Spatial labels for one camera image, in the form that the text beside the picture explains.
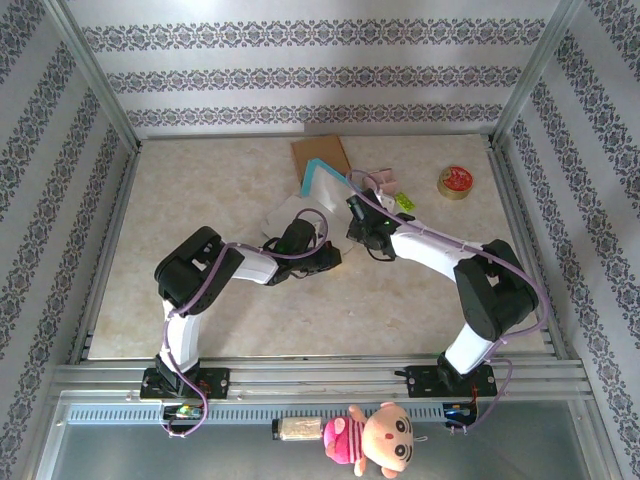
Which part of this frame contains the aluminium side rail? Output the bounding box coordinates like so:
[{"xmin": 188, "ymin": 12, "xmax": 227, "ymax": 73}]
[
  {"xmin": 69, "ymin": 144, "xmax": 144, "ymax": 364},
  {"xmin": 487, "ymin": 137, "xmax": 571, "ymax": 361}
]

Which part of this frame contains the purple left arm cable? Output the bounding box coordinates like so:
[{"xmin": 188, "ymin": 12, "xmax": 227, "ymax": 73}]
[{"xmin": 158, "ymin": 207, "xmax": 331, "ymax": 441}]

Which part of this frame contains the aluminium mounting rail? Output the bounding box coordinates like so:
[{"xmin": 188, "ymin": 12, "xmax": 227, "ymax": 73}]
[{"xmin": 49, "ymin": 355, "xmax": 587, "ymax": 401}]

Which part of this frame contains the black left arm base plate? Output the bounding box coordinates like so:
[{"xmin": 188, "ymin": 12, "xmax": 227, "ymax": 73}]
[{"xmin": 139, "ymin": 367, "xmax": 231, "ymax": 401}]

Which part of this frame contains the beige block with black end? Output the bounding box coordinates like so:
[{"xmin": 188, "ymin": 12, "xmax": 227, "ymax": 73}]
[{"xmin": 271, "ymin": 417, "xmax": 327, "ymax": 443}]

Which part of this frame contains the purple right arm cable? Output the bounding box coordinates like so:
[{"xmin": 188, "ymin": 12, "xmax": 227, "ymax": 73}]
[{"xmin": 345, "ymin": 168, "xmax": 551, "ymax": 437}]

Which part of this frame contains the white teal paper box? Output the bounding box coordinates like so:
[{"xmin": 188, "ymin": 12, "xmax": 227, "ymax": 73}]
[{"xmin": 263, "ymin": 158, "xmax": 362, "ymax": 257}]

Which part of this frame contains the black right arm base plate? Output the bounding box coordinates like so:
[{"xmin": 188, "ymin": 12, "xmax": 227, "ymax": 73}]
[{"xmin": 407, "ymin": 363, "xmax": 497, "ymax": 400}]

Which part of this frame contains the pink plastic toy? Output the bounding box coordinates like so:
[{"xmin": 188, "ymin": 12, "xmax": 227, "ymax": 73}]
[{"xmin": 361, "ymin": 167, "xmax": 400, "ymax": 204}]

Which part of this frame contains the gold round tin red lid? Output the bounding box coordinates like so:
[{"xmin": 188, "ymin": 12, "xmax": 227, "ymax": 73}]
[{"xmin": 436, "ymin": 165, "xmax": 474, "ymax": 201}]

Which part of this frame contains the small electronics board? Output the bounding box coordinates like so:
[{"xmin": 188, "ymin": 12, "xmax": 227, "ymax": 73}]
[
  {"xmin": 162, "ymin": 403, "xmax": 205, "ymax": 421},
  {"xmin": 443, "ymin": 402, "xmax": 476, "ymax": 422}
]

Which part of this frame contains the pink plush doll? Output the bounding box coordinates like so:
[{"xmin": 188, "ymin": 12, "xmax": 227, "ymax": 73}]
[{"xmin": 323, "ymin": 403, "xmax": 417, "ymax": 478}]

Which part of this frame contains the brown cardboard box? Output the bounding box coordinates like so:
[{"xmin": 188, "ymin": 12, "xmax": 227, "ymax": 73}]
[{"xmin": 290, "ymin": 134, "xmax": 352, "ymax": 187}]

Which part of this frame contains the grey slotted cable duct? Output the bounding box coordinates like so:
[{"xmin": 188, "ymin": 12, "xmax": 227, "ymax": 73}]
[{"xmin": 66, "ymin": 402, "xmax": 479, "ymax": 427}]

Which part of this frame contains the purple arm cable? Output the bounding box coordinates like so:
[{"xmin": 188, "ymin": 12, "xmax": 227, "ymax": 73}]
[
  {"xmin": 345, "ymin": 168, "xmax": 551, "ymax": 437},
  {"xmin": 158, "ymin": 207, "xmax": 331, "ymax": 441}
]

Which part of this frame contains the grey metal sheet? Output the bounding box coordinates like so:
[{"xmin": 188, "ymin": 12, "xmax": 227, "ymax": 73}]
[{"xmin": 29, "ymin": 392, "xmax": 616, "ymax": 480}]

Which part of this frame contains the aluminium frame post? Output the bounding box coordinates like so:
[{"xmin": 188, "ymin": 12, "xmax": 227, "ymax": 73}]
[
  {"xmin": 44, "ymin": 0, "xmax": 144, "ymax": 151},
  {"xmin": 491, "ymin": 0, "xmax": 586, "ymax": 149}
]

